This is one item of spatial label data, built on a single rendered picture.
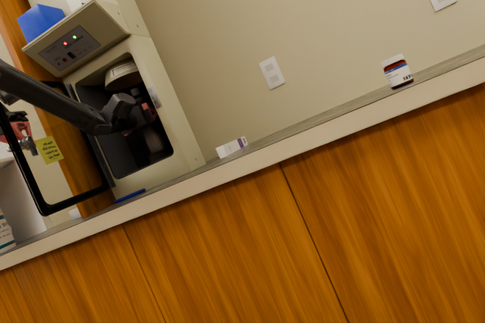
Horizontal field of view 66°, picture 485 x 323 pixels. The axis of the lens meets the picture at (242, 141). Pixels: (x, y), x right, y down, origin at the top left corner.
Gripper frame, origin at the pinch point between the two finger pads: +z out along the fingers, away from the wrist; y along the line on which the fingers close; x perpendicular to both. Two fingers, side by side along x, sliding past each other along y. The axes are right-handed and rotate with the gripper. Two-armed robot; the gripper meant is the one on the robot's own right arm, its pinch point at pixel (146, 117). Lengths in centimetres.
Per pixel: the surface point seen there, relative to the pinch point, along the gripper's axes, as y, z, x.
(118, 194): 15.2, -11.5, 20.8
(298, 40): -55, 33, -4
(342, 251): -56, -38, 51
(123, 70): -5.0, -8.2, -15.9
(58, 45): 5.2, -19.5, -29.4
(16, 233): 129, 29, 18
